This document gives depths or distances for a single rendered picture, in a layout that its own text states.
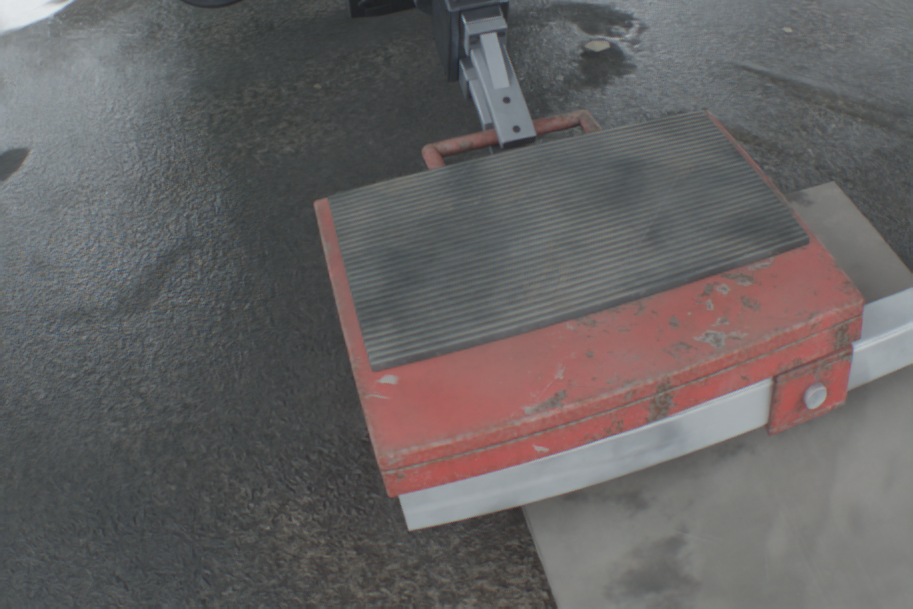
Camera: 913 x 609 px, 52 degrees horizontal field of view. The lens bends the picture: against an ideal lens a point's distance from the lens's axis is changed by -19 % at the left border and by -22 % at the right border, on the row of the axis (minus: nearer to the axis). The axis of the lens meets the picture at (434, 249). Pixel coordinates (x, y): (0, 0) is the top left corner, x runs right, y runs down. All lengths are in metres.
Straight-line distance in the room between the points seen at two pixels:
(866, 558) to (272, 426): 0.46
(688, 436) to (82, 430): 0.48
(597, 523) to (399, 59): 0.77
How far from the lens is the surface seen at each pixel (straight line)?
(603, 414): 0.58
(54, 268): 1.12
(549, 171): 0.75
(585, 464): 0.62
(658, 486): 0.69
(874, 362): 0.70
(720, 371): 0.60
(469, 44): 0.84
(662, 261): 0.66
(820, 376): 0.66
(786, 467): 0.70
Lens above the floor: 0.51
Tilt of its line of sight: 33 degrees down
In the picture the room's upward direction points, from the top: 12 degrees counter-clockwise
